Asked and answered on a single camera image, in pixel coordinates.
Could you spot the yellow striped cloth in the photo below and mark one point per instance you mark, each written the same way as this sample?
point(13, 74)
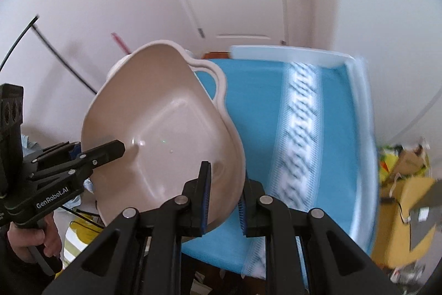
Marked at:
point(79, 229)

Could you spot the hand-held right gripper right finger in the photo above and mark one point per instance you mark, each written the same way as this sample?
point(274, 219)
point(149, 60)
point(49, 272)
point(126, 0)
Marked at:
point(242, 215)

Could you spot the large cardboard box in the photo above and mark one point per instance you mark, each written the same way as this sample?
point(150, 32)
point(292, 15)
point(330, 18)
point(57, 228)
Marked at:
point(397, 212)

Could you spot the light blue striped cloth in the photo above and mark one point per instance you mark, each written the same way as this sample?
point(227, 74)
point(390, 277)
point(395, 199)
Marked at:
point(29, 143)

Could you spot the pink mop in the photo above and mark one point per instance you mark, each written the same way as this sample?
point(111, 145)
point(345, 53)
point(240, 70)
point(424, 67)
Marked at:
point(121, 42)

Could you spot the person's left hand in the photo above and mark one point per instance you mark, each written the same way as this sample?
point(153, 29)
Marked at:
point(50, 236)

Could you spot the colourful bags pile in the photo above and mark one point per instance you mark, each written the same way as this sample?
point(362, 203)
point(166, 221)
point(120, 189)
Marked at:
point(390, 158)

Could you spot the black clothes rack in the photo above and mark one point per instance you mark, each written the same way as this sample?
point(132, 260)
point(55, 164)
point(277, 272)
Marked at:
point(51, 46)

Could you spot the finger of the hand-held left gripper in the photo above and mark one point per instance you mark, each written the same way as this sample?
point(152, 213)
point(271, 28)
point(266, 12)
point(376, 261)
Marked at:
point(74, 151)
point(107, 150)

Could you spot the teal patterned cloth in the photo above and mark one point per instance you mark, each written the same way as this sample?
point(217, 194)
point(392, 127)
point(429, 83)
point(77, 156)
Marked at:
point(259, 125)

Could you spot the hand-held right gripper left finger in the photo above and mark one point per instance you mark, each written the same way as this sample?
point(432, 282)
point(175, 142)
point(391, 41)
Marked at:
point(206, 201)

